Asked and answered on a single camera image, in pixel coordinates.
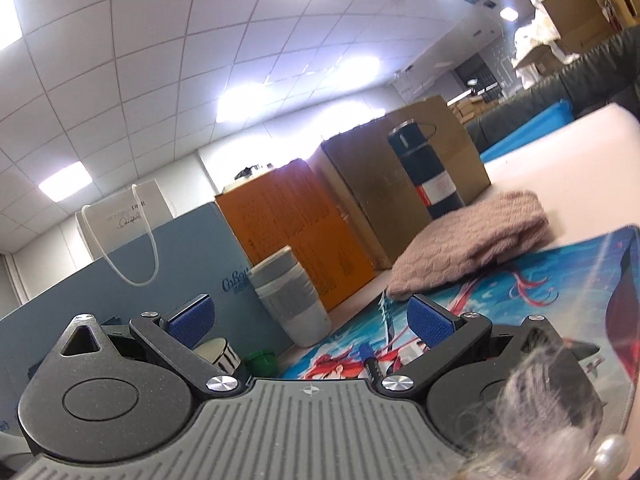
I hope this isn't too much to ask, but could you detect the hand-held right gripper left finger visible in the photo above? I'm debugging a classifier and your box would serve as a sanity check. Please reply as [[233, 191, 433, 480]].
[[42, 294, 241, 396]]

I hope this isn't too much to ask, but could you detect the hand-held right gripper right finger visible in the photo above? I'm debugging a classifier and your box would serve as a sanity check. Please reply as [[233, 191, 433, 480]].
[[381, 295, 556, 396]]

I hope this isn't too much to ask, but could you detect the white striped bowl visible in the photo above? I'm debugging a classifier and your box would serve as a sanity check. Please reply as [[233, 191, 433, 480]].
[[194, 337, 242, 375]]

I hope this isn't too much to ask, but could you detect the black marker pen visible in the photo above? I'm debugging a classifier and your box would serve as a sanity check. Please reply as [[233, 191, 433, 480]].
[[361, 344, 385, 383]]

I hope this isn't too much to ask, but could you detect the blue cardboard box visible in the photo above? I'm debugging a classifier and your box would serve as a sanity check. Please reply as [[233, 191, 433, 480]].
[[0, 201, 296, 441]]

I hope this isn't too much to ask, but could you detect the colourful printed desk mat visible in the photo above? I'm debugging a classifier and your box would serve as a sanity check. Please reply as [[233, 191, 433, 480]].
[[280, 225, 640, 441]]

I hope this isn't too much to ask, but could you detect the small green jar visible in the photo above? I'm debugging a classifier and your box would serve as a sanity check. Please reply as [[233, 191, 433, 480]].
[[244, 349, 279, 380]]

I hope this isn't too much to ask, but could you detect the pink knitted cloth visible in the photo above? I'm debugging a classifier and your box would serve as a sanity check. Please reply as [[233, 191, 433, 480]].
[[386, 191, 551, 302]]

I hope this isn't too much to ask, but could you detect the grey lidded cup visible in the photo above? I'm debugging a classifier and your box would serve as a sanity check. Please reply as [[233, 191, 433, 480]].
[[248, 246, 333, 347]]

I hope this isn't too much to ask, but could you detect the white paper bag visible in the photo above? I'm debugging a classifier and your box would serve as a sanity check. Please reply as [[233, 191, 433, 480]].
[[75, 180, 173, 287]]

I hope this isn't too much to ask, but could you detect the orange cardboard box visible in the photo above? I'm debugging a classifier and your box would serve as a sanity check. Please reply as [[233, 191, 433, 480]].
[[215, 162, 376, 312]]

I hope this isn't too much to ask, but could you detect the dark blue thermos bottle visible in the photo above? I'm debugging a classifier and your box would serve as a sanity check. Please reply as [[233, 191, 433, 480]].
[[387, 120, 467, 221]]

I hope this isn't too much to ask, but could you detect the white fluffy pearl accessory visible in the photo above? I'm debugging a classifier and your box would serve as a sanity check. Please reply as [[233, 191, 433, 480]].
[[457, 330, 640, 480]]

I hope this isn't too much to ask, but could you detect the blue tarp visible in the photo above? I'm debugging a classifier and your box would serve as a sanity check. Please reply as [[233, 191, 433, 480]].
[[480, 100, 576, 163]]

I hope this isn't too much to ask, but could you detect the stack of flat cartons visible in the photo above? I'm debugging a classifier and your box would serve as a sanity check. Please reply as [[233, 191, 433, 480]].
[[447, 95, 501, 121]]

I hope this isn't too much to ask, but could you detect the open brown cardboard box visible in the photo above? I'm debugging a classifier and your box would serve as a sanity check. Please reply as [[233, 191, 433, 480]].
[[535, 0, 618, 56], [515, 42, 568, 73]]

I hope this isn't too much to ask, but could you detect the dark grey sofa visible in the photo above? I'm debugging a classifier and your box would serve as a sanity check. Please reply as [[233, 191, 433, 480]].
[[467, 25, 640, 156]]

